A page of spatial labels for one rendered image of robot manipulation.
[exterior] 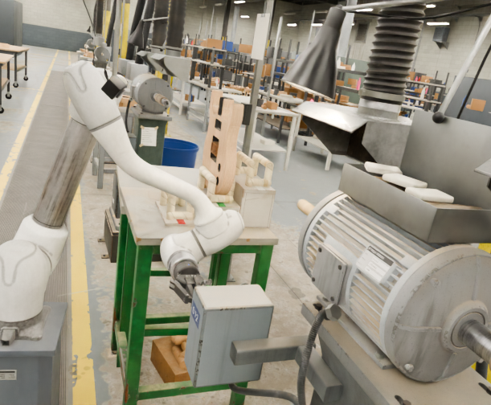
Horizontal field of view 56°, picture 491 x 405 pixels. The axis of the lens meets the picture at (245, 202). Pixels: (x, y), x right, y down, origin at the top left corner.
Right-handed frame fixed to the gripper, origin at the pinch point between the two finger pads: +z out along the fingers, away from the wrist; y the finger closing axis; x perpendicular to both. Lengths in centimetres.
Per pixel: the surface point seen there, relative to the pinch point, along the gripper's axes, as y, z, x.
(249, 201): -37, -67, 8
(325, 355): -16.9, 33.8, 8.6
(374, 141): -28, 17, 52
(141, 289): 6, -56, -26
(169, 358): -17, -87, -84
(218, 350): 3.1, 24.1, 4.4
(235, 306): 1.0, 23.6, 14.9
